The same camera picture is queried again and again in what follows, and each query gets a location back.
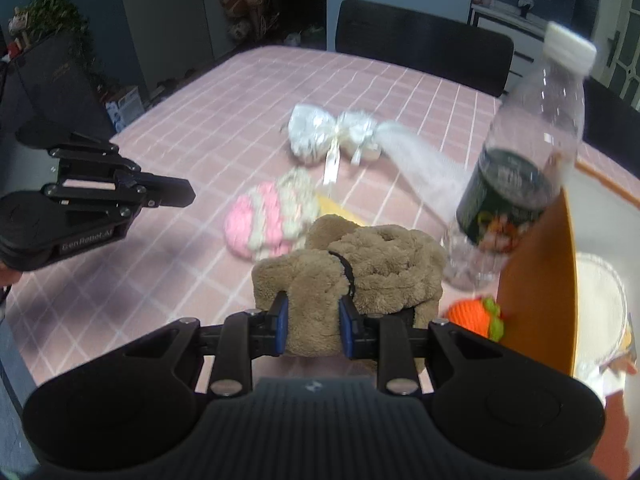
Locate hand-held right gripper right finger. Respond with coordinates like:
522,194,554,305
339,297,503,394

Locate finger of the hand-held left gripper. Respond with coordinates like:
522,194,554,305
47,144,146,181
42,174,197,217

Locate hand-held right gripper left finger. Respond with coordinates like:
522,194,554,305
122,292,290,395

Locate brown plush toy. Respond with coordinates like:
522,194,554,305
251,214,447,361

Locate pink white knitted pouch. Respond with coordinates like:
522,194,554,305
223,167,321,261

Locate orange crochet fruit toy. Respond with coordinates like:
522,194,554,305
445,297,503,343

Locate yellow cloth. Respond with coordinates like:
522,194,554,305
315,192,366,226

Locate white gift bag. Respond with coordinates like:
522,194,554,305
287,103,385,188

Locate white plastic bag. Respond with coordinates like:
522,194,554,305
375,120,473,226

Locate orange cardboard box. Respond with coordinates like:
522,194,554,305
497,152,640,480

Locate red brown sponge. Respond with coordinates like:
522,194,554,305
602,385,632,466

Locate white printed cardboard box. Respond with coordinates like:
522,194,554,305
105,85,146,131

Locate pink checkered tablecloth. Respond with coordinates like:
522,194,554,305
0,45,640,396

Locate black side cabinet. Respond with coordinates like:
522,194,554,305
0,35,113,141

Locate green potted plant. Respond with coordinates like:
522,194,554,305
10,0,101,86

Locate pile of shoes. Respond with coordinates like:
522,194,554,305
282,25,326,48

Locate clear plastic water bottle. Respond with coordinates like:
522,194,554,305
442,21,598,291

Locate white sink counter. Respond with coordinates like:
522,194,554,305
467,2,551,41

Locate white glass panel door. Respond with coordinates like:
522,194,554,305
600,0,640,106

